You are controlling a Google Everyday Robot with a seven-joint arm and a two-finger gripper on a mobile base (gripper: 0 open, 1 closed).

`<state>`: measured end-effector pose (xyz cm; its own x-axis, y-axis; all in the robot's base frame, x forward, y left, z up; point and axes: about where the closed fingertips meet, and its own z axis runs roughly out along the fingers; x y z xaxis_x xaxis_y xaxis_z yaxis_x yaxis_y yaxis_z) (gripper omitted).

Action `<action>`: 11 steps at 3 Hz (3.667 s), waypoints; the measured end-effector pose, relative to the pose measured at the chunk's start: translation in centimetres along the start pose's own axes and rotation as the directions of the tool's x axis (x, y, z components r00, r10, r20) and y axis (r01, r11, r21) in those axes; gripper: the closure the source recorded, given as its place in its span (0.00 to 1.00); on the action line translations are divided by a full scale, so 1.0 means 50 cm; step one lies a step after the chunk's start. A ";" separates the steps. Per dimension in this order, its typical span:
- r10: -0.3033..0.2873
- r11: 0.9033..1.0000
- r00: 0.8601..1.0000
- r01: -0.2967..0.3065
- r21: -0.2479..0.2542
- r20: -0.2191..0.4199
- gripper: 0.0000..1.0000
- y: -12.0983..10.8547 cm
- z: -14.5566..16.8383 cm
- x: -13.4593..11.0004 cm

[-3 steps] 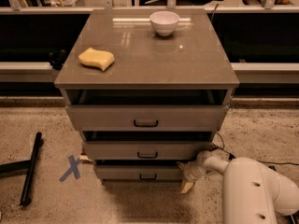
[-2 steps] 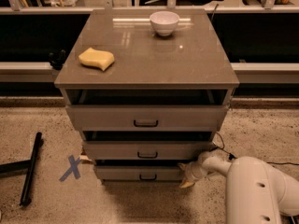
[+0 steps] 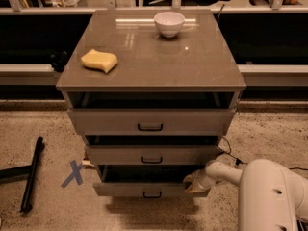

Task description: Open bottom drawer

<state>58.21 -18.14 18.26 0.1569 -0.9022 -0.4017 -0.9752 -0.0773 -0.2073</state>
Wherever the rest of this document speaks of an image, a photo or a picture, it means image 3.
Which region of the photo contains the black stand leg left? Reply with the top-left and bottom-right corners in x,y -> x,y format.
0,137 -> 44,213

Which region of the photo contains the yellow sponge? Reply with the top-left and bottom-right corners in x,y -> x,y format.
81,49 -> 118,73

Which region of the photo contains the grey drawer cabinet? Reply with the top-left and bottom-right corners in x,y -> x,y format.
56,9 -> 247,191

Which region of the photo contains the grey drawer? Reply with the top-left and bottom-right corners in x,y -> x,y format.
68,109 -> 234,136
85,145 -> 219,165
93,165 -> 209,198

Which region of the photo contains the white bowl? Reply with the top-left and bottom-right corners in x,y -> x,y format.
154,12 -> 185,38

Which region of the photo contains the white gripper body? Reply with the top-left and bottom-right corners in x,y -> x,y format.
192,169 -> 216,192

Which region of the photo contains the blue tape cross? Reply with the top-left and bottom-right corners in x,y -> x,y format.
61,161 -> 83,188

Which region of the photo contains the black cable on floor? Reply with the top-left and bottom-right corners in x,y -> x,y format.
218,136 -> 308,171

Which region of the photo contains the grey top drawer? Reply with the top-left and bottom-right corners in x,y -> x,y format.
68,109 -> 234,136

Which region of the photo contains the black clamp on rail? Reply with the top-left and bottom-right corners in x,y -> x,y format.
50,51 -> 68,72

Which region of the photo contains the grey bottom drawer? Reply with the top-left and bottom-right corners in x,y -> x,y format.
93,165 -> 209,198

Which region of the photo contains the grey middle drawer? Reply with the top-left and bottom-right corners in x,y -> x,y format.
85,145 -> 219,165

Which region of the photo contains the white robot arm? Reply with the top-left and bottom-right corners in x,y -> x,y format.
184,159 -> 308,231

